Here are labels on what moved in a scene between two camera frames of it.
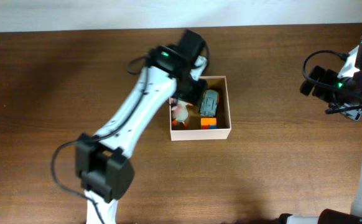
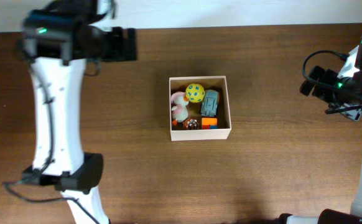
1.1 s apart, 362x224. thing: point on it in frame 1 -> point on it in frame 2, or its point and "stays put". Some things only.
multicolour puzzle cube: x=209 y=123 stays put
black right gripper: x=326 y=76 stays put
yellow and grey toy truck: x=209 y=103 stays put
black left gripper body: x=194 y=95 -> x=112 y=45
